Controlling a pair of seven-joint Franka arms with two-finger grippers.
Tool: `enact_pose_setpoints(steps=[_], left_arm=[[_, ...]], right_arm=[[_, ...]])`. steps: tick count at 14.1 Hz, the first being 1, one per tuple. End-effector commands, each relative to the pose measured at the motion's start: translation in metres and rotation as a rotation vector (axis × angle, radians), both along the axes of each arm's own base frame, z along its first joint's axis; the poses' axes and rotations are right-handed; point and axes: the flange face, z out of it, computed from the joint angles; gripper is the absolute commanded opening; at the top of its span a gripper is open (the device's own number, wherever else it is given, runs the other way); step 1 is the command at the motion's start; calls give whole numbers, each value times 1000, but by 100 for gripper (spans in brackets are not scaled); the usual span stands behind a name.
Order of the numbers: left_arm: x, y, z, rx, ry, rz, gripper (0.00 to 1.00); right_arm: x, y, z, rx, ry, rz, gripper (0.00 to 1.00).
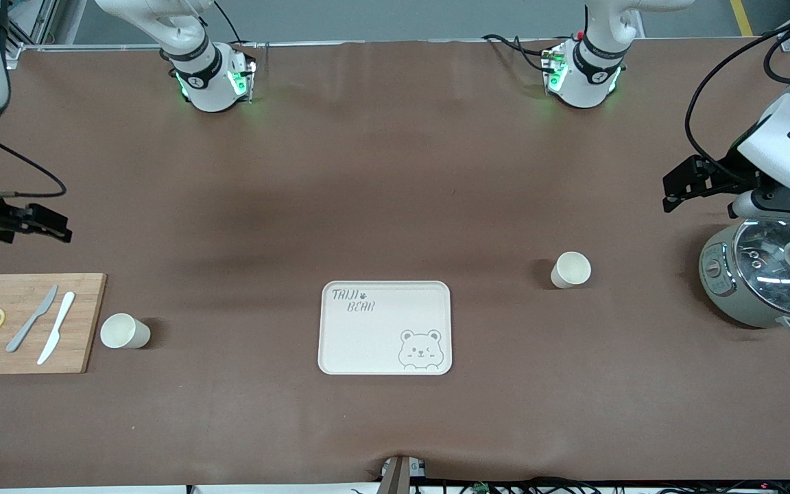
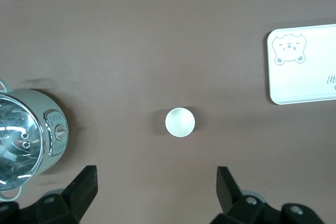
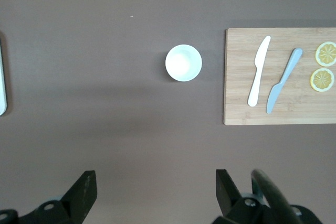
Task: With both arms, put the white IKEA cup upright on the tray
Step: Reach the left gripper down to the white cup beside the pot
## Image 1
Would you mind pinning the cream paper cup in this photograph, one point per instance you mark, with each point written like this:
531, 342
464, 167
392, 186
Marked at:
570, 269

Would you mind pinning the white plastic knife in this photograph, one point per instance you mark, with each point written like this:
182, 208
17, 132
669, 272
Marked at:
57, 324

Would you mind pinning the green terminal connector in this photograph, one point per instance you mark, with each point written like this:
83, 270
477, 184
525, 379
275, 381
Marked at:
482, 488

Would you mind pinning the grey plastic knife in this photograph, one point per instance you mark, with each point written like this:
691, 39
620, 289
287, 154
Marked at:
21, 336

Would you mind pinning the white plastic cup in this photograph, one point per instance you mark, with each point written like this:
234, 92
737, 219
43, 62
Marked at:
124, 331

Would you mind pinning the cream bear print tray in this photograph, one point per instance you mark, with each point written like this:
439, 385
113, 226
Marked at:
367, 343

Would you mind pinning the grey-green electric pot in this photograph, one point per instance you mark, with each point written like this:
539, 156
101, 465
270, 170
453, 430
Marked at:
717, 288

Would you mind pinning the wooden cutting board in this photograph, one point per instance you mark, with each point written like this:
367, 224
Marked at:
86, 295

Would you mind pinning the glass pot lid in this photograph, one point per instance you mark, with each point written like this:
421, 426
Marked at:
772, 274

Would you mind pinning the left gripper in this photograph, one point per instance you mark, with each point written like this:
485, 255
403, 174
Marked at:
729, 173

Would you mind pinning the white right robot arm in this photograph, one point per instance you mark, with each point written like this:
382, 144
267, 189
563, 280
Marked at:
206, 75

